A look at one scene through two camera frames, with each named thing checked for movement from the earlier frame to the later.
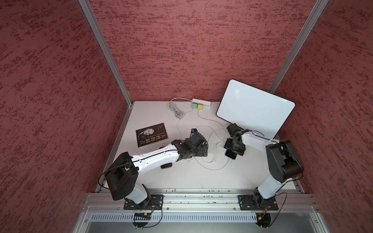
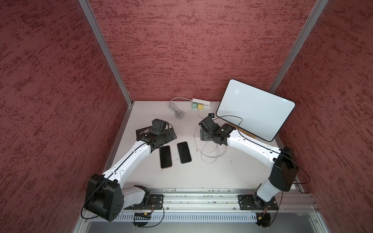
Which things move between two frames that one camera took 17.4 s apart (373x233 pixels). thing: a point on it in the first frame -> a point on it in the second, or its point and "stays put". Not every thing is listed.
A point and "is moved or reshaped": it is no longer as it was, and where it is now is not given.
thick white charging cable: (225, 135) -> (210, 158)
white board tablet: (247, 108) stays put
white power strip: (206, 104) stays put
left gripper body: (198, 152) -> (165, 137)
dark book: (150, 135) stays put
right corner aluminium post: (319, 7) stays put
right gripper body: (237, 147) -> (210, 136)
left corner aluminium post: (99, 34) stays put
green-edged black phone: (230, 154) is moved or reshaped
